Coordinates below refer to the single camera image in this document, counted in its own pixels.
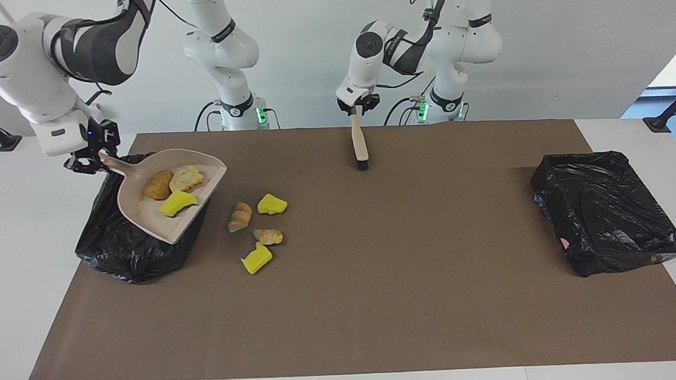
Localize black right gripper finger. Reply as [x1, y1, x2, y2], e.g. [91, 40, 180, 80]
[63, 155, 105, 176]

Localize beige hand brush black bristles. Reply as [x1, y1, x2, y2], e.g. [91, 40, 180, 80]
[350, 105, 370, 173]

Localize brown bread roll toy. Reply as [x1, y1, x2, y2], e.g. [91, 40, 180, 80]
[143, 169, 175, 201]

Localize beige plastic dustpan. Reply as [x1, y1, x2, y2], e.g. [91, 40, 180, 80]
[98, 147, 230, 247]

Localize pale crusty bread toy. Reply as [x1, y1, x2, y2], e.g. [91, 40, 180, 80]
[169, 164, 206, 193]

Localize yellow sponge piece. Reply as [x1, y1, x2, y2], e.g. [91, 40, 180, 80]
[158, 190, 199, 218]
[240, 241, 274, 275]
[257, 193, 289, 216]

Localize black bag lined bin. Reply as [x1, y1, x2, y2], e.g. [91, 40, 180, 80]
[71, 151, 215, 287]

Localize black bag bin pink spot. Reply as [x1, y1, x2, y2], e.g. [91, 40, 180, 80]
[529, 148, 676, 279]

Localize small striped croissant toy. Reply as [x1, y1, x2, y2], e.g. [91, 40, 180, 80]
[253, 227, 284, 246]

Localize striped sliced bread toy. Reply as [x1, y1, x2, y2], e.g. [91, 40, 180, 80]
[226, 201, 254, 234]

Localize brown table mat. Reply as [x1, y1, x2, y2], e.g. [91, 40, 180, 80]
[19, 115, 676, 380]

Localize black base cable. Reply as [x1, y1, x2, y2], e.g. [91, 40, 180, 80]
[383, 96, 426, 126]
[193, 100, 224, 133]

